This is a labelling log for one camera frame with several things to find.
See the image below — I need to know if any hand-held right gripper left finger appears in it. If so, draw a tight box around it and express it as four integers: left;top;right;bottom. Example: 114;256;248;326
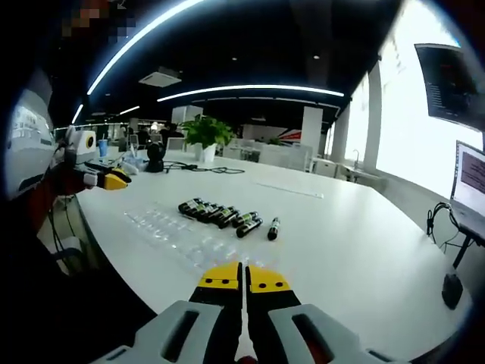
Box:
90;261;244;364

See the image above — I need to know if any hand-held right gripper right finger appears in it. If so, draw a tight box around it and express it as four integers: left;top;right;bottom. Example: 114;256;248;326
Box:
245;265;414;364

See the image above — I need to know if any clear plastic blister box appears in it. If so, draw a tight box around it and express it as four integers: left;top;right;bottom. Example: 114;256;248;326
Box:
123;202;276;272

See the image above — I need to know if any row of dark medicine bottles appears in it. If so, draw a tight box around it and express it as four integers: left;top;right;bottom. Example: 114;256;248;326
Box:
177;197;264;240

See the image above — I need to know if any single green-label medicine bottle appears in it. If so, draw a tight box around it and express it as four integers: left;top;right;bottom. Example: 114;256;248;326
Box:
267;217;282;242

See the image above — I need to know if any black round desk device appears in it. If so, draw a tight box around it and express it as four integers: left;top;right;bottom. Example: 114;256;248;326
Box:
145;140;165;174

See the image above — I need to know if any green potted plant white pot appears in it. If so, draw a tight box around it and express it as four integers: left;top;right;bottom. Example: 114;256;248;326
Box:
178;113;238;164

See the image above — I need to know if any ceiling air vent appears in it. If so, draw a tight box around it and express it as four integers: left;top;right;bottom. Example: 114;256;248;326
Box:
138;66;183;89

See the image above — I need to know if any long ceiling light strip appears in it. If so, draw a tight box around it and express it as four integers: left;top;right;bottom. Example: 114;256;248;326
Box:
86;0;205;96

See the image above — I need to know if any clear plastic sheet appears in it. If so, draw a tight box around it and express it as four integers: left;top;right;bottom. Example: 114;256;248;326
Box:
254;180;325;199

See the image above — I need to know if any black computer mouse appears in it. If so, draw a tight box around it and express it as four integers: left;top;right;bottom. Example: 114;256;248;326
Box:
441;272;464;310

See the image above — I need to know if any curved ceiling light strip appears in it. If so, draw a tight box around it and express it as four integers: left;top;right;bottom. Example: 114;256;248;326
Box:
156;84;345;103

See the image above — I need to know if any black laptop stand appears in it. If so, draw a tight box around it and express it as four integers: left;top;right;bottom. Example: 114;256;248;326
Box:
451;223;485;269

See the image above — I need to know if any laptop with bright screen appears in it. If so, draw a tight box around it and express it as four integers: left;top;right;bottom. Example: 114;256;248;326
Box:
449;139;485;236

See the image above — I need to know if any black hanging cable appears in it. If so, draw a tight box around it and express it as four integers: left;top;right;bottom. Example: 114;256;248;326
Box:
47;195;79;266

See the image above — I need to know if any black cable on table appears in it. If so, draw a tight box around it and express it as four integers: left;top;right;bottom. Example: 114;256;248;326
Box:
162;160;246;176

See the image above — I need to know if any black laptop cable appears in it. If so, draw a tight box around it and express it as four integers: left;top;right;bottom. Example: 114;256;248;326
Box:
426;201;462;252

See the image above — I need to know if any dark wall monitor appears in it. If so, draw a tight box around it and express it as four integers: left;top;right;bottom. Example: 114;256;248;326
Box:
414;42;485;132

